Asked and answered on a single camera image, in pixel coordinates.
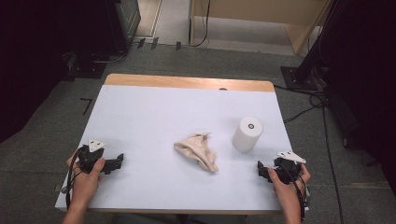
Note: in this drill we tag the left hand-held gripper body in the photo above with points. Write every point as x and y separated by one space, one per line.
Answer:
88 158

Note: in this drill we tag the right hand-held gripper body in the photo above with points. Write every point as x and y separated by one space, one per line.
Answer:
288 171

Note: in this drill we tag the white cylinder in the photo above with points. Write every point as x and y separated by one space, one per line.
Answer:
246 137

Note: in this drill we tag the beige textured cloth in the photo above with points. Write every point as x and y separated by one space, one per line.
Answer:
199 151

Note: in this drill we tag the person's right hand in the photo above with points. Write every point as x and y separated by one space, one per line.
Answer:
288 191

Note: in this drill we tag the person's left hand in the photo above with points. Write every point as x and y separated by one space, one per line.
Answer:
84 185

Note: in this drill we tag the white table cover sheet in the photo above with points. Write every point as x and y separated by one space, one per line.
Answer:
186 109

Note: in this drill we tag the black flat stand base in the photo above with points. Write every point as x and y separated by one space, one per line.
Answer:
85 68

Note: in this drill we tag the dark curtain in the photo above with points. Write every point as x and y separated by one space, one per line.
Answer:
37 62
367 93

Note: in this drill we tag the black cabinet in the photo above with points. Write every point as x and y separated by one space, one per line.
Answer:
123 25

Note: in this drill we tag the light wooden furniture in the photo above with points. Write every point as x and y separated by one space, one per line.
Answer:
264 12

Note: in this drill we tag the black stand with base plate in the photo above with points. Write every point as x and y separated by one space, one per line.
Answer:
299 77

